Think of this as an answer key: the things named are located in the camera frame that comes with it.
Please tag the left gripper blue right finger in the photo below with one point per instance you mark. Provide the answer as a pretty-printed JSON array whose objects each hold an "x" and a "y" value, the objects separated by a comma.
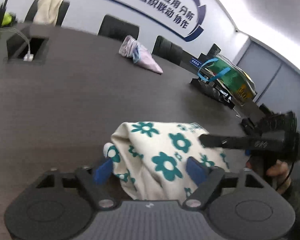
[{"x": 196, "y": 171}]

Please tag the black office chair middle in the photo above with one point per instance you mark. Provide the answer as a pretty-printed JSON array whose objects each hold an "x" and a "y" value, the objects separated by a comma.
[{"x": 117, "y": 29}]

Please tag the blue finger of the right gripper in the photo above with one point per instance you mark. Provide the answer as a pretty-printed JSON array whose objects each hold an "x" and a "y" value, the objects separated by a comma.
[{"x": 240, "y": 143}]

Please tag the black tray under bag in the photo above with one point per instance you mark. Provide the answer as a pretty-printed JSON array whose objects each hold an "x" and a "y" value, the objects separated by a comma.
[{"x": 211, "y": 92}]

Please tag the cream garment on chair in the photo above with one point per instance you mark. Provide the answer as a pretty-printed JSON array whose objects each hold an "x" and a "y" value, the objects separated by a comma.
[{"x": 47, "y": 12}]

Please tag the pink folded clothes bundle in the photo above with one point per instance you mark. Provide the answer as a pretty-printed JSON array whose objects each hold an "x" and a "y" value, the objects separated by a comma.
[{"x": 133, "y": 49}]

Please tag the black chair with cream garment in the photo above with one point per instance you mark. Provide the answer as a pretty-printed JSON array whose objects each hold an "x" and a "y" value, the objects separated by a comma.
[{"x": 61, "y": 14}]

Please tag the green bag with blue handles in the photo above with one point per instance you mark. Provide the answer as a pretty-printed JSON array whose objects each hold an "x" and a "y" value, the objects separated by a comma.
[{"x": 234, "y": 79}]

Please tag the black office chair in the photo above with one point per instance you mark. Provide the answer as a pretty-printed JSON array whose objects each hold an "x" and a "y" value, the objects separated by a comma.
[
  {"x": 167, "y": 50},
  {"x": 117, "y": 29}
]

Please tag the black office chair right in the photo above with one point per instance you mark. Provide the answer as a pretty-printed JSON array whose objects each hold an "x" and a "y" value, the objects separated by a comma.
[{"x": 167, "y": 50}]

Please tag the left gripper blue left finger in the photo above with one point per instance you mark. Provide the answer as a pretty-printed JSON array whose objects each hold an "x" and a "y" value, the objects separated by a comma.
[{"x": 103, "y": 171}]

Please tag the black table cable box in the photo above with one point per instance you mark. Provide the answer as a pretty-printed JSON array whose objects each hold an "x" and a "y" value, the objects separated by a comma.
[{"x": 34, "y": 50}]

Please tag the neon yellow cloth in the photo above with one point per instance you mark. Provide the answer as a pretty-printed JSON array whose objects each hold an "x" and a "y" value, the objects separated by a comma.
[{"x": 8, "y": 20}]

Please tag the cream green floral garment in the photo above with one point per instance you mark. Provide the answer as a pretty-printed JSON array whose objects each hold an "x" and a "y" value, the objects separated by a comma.
[{"x": 149, "y": 158}]

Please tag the person's right hand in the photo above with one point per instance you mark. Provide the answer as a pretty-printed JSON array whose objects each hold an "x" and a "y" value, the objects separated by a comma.
[{"x": 280, "y": 175}]

